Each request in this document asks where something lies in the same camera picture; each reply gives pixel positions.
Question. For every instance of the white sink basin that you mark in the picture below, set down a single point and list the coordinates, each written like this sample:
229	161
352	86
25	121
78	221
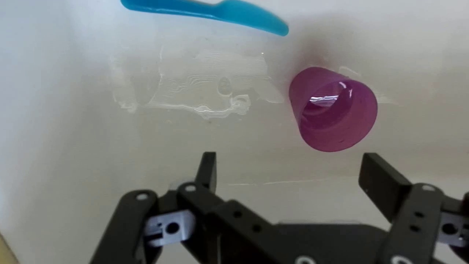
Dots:
97	101

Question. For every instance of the blue plastic knife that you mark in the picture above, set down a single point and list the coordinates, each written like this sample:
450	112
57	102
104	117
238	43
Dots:
239	13

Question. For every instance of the purple plastic cup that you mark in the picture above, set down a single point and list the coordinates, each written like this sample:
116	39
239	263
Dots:
333	112

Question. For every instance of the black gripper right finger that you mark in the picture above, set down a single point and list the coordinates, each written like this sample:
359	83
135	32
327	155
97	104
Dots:
419	215

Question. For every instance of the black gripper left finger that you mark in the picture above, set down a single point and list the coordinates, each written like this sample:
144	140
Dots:
192	215

